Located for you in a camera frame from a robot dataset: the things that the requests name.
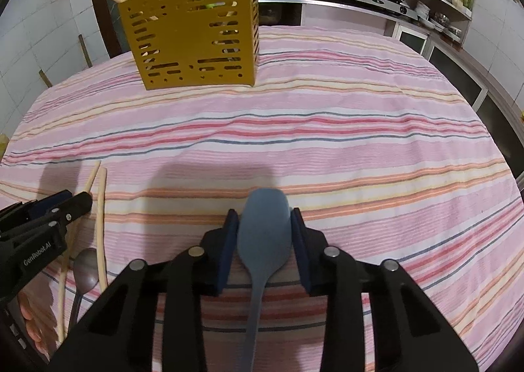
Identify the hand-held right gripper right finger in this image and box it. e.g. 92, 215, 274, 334
290, 207, 479, 372

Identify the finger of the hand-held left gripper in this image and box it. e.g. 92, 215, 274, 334
0, 192, 93, 250
0, 190, 73, 233

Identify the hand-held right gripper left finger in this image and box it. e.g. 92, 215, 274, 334
49, 209, 240, 372

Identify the light blue plastic spoon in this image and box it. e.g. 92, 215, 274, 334
236, 188, 292, 372

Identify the yellow slotted utensil holder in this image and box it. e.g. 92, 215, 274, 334
118, 0, 259, 91

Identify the person's left hand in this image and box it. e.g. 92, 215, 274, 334
20, 286, 58, 350

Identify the metal spoon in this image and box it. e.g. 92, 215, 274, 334
66, 248, 101, 334

